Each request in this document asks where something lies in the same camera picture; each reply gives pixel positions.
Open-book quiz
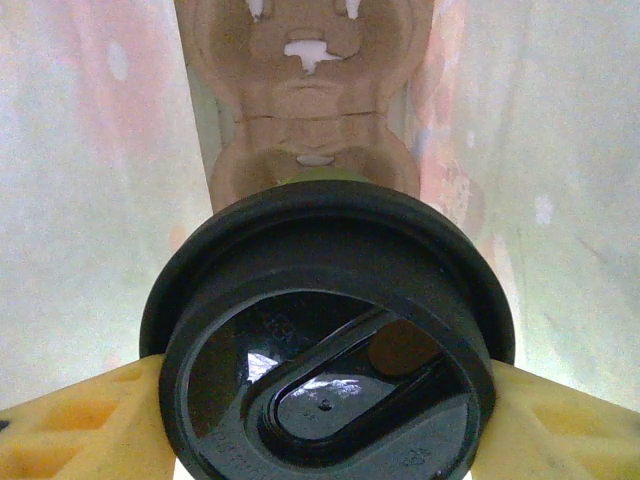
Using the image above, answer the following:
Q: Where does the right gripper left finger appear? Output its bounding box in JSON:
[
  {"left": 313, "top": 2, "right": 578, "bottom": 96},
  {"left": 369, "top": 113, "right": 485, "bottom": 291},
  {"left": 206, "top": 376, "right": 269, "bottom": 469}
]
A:
[{"left": 0, "top": 352, "right": 177, "bottom": 480}]

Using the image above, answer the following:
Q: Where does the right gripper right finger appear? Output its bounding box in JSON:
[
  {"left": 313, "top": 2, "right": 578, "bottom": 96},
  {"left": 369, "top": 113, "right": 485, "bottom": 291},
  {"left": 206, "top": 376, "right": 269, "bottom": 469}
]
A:
[{"left": 472, "top": 359, "right": 640, "bottom": 480}]

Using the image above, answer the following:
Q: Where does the white paper carry bag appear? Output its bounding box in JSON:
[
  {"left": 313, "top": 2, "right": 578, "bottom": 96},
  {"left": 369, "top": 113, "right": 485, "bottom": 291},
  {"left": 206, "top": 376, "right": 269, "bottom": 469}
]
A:
[{"left": 0, "top": 0, "right": 640, "bottom": 480}]

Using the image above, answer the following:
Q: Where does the black coffee cup lid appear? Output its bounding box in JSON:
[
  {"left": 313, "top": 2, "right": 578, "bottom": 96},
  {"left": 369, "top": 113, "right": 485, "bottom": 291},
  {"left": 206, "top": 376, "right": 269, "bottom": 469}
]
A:
[{"left": 139, "top": 182, "right": 516, "bottom": 480}]

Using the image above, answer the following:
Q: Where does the green takeout coffee cup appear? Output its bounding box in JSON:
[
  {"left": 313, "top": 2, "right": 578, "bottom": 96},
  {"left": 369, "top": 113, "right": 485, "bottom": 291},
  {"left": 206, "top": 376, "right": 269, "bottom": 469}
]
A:
[{"left": 277, "top": 167, "right": 369, "bottom": 189}]

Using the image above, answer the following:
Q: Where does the brown cardboard cup carrier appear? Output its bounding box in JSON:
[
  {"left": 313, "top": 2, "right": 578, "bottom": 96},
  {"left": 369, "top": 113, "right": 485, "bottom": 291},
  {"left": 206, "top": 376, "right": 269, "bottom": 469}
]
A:
[{"left": 174, "top": 0, "right": 444, "bottom": 216}]

